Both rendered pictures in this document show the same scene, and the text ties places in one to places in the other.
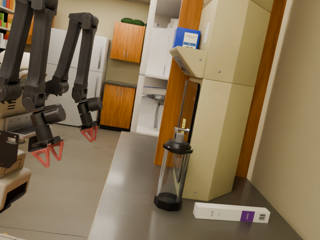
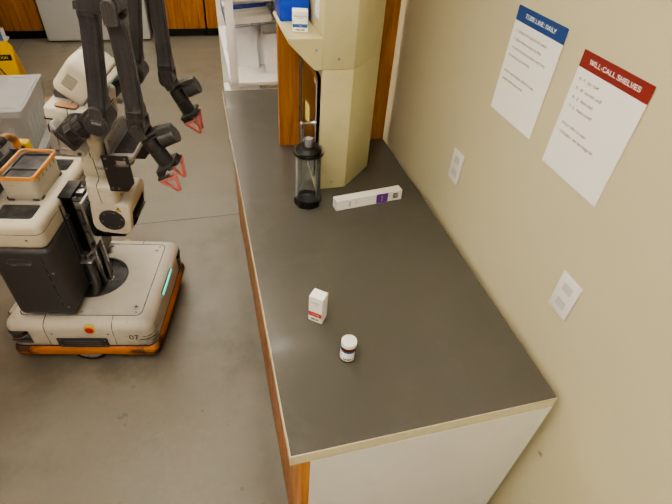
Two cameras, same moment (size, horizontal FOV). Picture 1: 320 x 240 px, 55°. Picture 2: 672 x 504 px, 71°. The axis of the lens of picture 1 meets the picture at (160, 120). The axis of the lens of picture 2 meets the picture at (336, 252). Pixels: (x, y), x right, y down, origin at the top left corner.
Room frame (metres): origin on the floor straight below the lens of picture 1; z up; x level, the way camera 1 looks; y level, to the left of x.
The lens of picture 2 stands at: (-0.41, 0.12, 1.99)
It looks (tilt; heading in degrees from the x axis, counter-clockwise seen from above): 41 degrees down; 348
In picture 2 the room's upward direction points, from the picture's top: 4 degrees clockwise
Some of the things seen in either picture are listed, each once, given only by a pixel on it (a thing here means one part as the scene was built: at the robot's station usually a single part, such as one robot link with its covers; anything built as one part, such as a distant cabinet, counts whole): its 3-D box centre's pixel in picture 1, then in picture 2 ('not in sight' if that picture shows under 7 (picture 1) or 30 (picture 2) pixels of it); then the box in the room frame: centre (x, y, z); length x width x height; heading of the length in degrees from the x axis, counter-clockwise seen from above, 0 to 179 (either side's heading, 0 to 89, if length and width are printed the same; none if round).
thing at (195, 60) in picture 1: (184, 62); (296, 39); (1.29, -0.06, 1.46); 0.32 x 0.11 x 0.10; 5
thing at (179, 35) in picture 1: (185, 40); (292, 3); (1.37, -0.05, 1.56); 0.10 x 0.10 x 0.09; 5
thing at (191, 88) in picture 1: (184, 127); (308, 112); (1.30, -0.11, 1.19); 0.30 x 0.01 x 0.40; 5
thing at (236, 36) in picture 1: (220, 101); (344, 76); (1.31, -0.24, 1.33); 0.32 x 0.25 x 0.77; 5
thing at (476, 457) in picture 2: not in sight; (328, 277); (1.13, -0.20, 0.45); 2.05 x 0.67 x 0.90; 5
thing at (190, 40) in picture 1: (190, 41); (299, 19); (1.23, -0.06, 1.54); 0.05 x 0.05 x 0.06; 85
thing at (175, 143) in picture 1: (178, 142); (308, 146); (1.05, -0.08, 1.18); 0.09 x 0.09 x 0.07
